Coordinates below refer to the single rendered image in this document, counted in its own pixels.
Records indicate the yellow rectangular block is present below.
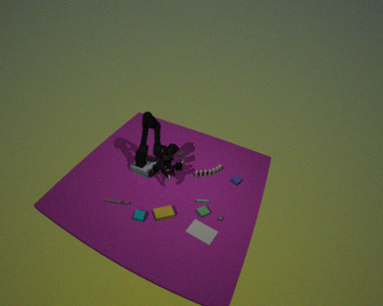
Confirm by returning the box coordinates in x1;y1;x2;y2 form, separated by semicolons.
153;205;175;221

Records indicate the blue rectangular block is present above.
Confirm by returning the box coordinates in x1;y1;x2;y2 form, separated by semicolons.
230;175;242;186

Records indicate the teal rectangular block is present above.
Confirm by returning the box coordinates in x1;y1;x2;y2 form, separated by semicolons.
133;210;146;222

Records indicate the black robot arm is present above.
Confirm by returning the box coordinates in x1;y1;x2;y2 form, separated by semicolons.
135;111;179;169

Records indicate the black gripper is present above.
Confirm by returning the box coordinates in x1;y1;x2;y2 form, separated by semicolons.
153;162;183;179

